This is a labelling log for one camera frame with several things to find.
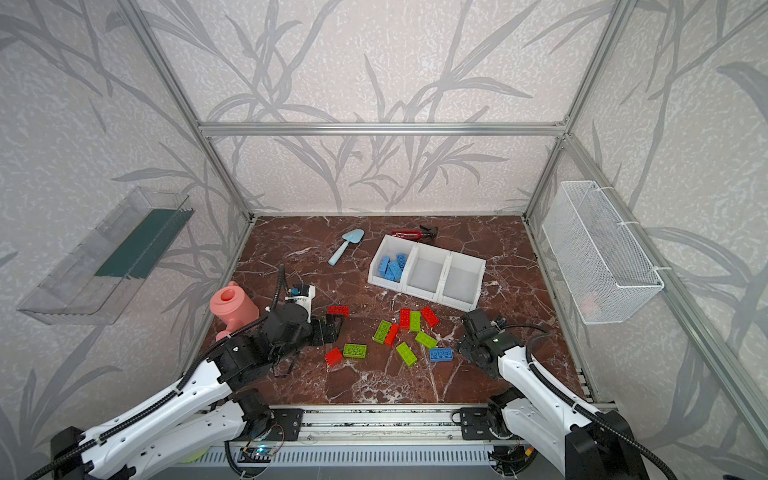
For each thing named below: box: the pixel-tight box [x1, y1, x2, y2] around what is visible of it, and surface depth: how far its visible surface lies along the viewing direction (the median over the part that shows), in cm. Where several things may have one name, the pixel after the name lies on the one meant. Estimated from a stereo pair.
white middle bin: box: [400, 242, 451, 303], surface depth 103 cm
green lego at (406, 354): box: [396, 342, 417, 367], surface depth 86 cm
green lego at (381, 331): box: [374, 320, 392, 345], surface depth 91 cm
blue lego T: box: [429, 348, 453, 362], surface depth 86 cm
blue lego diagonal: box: [378, 256, 391, 277], surface depth 104 cm
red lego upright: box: [400, 308, 411, 329], surface depth 93 cm
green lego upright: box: [410, 311, 421, 332], surface depth 93 cm
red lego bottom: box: [324, 347, 344, 367], surface depth 86 cm
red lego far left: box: [327, 305, 349, 318], surface depth 96 cm
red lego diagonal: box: [420, 306, 440, 328], surface depth 93 cm
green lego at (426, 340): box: [415, 331, 438, 349], surface depth 90 cm
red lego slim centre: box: [384, 323, 400, 348], surface depth 90 cm
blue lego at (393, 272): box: [384, 261, 403, 283], surface depth 103 cm
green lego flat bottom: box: [343, 343, 367, 358], surface depth 86 cm
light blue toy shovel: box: [328, 229, 365, 266], surface depth 113 cm
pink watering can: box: [209, 281, 260, 341], surface depth 86 cm
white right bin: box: [438, 250, 486, 313], surface depth 98 cm
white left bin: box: [367, 234, 418, 293], surface depth 103 cm
